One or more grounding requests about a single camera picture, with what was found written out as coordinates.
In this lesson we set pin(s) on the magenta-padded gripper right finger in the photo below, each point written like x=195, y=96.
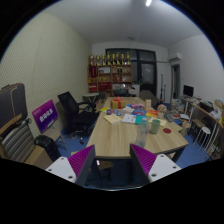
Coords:
x=163, y=166

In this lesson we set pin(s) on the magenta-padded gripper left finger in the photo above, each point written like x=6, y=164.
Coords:
x=60, y=166

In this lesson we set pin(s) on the flat round red coaster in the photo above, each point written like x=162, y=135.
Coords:
x=167, y=130

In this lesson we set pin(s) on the pale green cup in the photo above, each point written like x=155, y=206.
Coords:
x=155, y=127

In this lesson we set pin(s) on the striped folding chair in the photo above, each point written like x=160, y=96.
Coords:
x=18, y=141

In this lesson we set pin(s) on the teal notebook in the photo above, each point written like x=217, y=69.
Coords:
x=138, y=120

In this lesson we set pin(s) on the purple sign board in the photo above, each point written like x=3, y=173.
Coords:
x=45, y=116

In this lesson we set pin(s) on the white round stool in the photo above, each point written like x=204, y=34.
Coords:
x=204, y=131

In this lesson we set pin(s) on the orange rainbow book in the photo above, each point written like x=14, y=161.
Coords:
x=152, y=113

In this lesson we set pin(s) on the black office chair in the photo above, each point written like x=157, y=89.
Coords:
x=78, y=115

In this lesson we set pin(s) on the pink flower bouquet in pot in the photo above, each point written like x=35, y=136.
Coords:
x=162, y=108

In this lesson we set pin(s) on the white paper sheet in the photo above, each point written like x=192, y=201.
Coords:
x=129, y=118

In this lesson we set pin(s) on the blue printed book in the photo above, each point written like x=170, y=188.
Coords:
x=138, y=112

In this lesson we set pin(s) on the small orange standing card box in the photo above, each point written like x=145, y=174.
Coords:
x=147, y=104

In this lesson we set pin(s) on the pink patterned box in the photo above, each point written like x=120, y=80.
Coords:
x=136, y=106

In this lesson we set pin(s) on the cream closed book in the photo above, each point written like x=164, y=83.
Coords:
x=112, y=119

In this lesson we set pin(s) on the cluttered side desk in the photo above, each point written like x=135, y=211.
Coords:
x=206, y=111

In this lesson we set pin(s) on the yellow gift box red ribbon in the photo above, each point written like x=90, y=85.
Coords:
x=118, y=104

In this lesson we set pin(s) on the black computer monitor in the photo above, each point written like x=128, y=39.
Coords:
x=188, y=90

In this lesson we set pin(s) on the dark framed window door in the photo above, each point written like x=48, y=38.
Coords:
x=146, y=71

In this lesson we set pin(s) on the red shelf unit with trophies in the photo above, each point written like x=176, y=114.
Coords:
x=110, y=76

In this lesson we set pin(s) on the ceiling light tube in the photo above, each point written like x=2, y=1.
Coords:
x=148, y=2

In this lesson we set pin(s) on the white wall air conditioner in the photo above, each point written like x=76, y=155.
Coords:
x=175, y=57

